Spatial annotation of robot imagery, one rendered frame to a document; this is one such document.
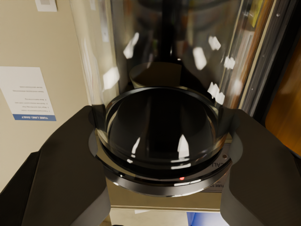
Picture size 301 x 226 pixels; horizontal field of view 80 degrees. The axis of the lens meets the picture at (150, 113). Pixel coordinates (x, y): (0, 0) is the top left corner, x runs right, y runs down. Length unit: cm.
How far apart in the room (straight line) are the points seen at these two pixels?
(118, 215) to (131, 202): 28
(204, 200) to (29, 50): 81
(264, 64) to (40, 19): 74
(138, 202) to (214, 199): 14
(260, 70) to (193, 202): 26
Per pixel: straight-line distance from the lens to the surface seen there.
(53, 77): 90
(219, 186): 39
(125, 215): 65
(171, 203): 38
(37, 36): 87
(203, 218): 43
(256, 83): 37
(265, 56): 36
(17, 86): 101
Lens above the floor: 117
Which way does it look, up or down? 32 degrees up
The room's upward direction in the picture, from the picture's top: 179 degrees counter-clockwise
